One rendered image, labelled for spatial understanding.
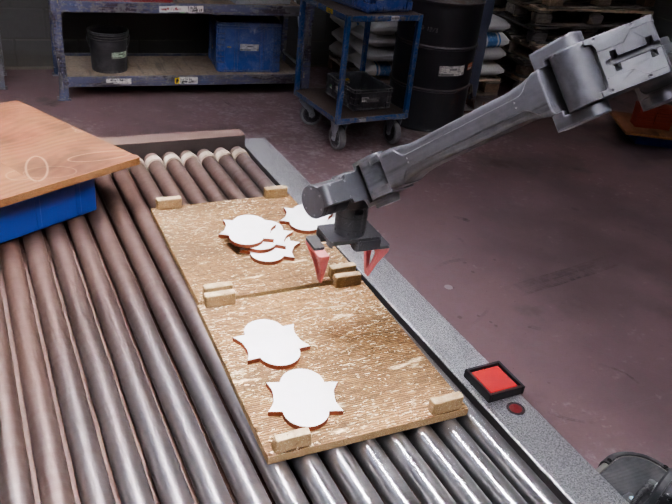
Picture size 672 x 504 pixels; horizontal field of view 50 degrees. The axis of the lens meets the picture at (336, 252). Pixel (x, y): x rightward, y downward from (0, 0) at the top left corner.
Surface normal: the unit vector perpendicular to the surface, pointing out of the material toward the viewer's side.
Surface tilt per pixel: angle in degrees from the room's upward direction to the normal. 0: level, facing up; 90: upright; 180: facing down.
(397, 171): 88
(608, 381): 0
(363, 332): 0
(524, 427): 0
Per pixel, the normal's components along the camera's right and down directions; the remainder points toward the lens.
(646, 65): -0.11, 0.02
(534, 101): -0.70, 0.25
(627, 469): 0.10, -0.87
